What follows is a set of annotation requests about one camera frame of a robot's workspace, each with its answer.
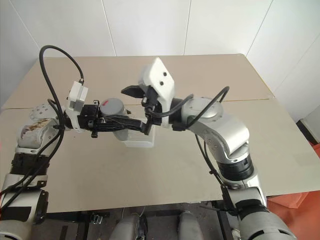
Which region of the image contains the dark box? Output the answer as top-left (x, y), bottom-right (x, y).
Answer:
top-left (296, 118), bottom-right (320, 146)

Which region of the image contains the white plastic box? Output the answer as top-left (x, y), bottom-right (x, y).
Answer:
top-left (119, 124), bottom-right (156, 149)

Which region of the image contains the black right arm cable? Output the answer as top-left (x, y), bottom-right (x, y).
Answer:
top-left (143, 85), bottom-right (242, 217)

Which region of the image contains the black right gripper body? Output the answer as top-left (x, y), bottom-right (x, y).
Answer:
top-left (140, 84), bottom-right (162, 126)

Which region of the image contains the grey jar lid red mark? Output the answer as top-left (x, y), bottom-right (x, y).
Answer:
top-left (98, 97), bottom-right (126, 119)

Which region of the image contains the grey rounded pad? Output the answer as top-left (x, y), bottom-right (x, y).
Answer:
top-left (177, 210), bottom-right (201, 240)
top-left (112, 211), bottom-right (149, 240)

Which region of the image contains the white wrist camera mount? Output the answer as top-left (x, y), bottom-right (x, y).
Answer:
top-left (137, 56), bottom-right (176, 129)
top-left (66, 79), bottom-right (90, 133)

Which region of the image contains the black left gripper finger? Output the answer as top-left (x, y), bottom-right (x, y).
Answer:
top-left (98, 115), bottom-right (142, 134)

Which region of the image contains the black table frame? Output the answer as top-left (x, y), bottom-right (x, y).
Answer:
top-left (46, 198), bottom-right (241, 240)

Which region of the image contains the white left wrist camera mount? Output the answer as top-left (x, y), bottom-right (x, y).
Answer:
top-left (66, 79), bottom-right (90, 133)

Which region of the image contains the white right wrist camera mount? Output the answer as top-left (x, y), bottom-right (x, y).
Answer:
top-left (137, 56), bottom-right (176, 129)

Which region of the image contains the translucent white jar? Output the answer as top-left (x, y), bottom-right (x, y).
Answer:
top-left (111, 129), bottom-right (131, 143)

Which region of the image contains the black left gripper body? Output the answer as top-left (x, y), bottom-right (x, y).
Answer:
top-left (76, 99), bottom-right (102, 139)

